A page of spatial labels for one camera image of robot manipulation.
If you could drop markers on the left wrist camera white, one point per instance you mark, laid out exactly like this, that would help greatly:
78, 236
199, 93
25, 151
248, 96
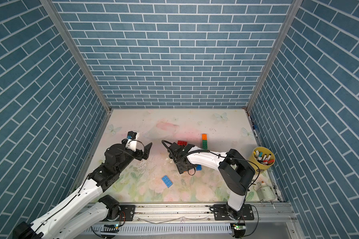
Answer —
132, 137

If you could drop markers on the aluminium front rail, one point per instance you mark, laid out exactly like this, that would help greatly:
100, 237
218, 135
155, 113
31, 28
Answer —
150, 218

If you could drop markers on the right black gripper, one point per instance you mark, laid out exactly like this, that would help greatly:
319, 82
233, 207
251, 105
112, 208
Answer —
180, 169

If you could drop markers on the red lego brick horizontal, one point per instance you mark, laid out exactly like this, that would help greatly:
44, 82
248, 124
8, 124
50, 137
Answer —
181, 143

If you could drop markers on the yellow cup with markers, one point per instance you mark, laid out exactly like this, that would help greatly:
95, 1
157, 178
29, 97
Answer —
261, 159

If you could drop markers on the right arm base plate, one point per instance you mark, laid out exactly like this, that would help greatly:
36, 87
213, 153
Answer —
223, 212

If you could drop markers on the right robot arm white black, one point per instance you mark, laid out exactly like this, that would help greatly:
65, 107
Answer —
236, 171

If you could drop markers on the long green lego brick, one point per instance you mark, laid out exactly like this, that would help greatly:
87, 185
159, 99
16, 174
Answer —
204, 144

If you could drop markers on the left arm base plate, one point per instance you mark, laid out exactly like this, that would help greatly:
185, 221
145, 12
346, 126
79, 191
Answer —
128, 212

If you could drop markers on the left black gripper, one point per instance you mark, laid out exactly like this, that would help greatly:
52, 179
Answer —
140, 156

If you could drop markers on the long blue lego brick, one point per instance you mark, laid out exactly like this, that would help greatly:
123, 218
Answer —
167, 181

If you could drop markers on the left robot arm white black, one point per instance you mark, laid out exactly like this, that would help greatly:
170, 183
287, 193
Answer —
86, 206

